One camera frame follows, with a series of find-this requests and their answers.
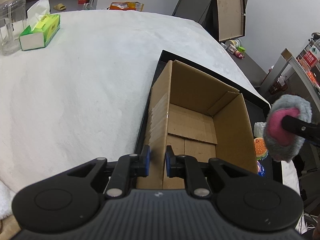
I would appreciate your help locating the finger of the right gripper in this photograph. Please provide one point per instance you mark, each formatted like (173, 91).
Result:
(308, 131)

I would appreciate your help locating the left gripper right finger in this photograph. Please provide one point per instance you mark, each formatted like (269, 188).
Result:
(189, 169)

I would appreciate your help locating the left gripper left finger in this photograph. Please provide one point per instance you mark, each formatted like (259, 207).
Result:
(124, 172)

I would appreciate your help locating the grey plush mouse toy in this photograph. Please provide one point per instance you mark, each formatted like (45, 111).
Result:
(281, 144)

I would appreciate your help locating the brown cardboard box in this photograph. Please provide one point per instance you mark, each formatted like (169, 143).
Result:
(197, 129)

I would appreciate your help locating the white wad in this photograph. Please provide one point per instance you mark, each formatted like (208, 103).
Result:
(258, 131)

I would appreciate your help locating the burger plush toy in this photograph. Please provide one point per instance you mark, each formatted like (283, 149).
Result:
(261, 151)

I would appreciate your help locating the blue tissue pack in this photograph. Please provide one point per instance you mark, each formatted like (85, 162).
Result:
(260, 169)

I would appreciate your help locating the black shallow tray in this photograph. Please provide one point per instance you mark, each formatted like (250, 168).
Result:
(200, 99)

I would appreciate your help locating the grey desk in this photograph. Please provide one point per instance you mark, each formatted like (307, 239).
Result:
(286, 58)

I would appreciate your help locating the plastic water bottle red label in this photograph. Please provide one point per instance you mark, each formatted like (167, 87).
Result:
(311, 57)

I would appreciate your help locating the toys pile on bench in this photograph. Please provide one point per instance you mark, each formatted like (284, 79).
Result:
(234, 47)

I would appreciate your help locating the pink blanket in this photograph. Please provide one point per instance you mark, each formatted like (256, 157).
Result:
(9, 225)

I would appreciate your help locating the green tissue box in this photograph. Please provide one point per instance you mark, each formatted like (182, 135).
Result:
(42, 26)

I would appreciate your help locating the black lid with brown inside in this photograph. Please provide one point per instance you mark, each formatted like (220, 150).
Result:
(229, 19)

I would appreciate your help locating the orange shopping bag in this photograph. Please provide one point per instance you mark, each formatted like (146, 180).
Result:
(125, 6)

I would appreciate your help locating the yellow slipper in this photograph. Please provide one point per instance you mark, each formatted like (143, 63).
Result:
(60, 7)

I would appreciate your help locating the clear water jar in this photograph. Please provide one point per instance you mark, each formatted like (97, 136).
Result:
(13, 23)

